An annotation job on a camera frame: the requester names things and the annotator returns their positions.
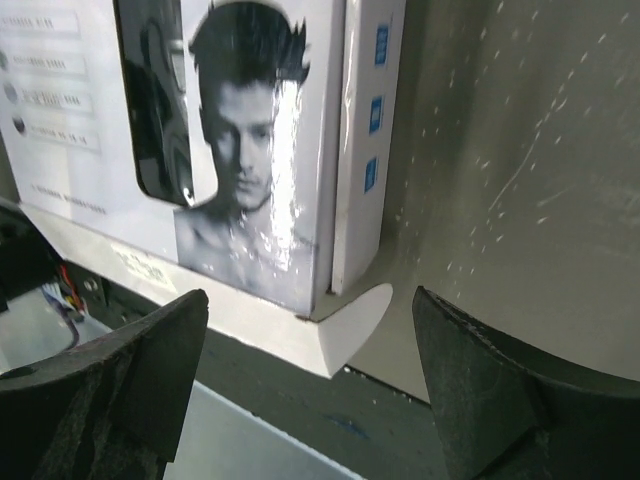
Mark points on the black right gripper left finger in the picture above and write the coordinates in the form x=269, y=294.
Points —
x=112, y=408

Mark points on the white cardboard box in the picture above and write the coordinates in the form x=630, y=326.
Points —
x=290, y=108

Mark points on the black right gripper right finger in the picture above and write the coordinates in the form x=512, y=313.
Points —
x=505, y=409

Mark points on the silver hair clipper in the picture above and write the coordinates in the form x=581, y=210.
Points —
x=152, y=55

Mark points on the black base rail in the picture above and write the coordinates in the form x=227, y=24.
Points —
x=250, y=416

